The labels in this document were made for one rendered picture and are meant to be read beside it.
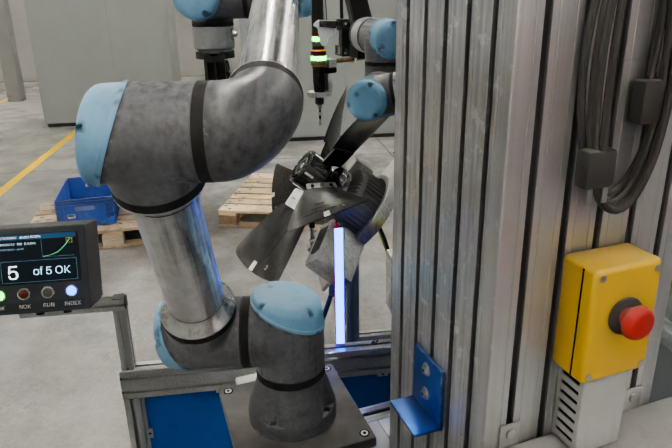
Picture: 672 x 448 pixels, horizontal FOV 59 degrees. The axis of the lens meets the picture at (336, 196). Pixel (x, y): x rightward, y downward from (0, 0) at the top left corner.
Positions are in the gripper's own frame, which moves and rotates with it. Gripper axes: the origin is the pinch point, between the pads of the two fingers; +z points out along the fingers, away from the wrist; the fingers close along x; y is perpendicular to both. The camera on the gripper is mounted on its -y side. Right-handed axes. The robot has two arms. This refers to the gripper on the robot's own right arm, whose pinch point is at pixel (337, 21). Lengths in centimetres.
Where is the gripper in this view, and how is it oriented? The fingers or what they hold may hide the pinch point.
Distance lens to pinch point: 152.5
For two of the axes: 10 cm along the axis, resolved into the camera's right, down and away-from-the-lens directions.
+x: 9.5, -1.1, 2.9
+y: 0.2, 9.5, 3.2
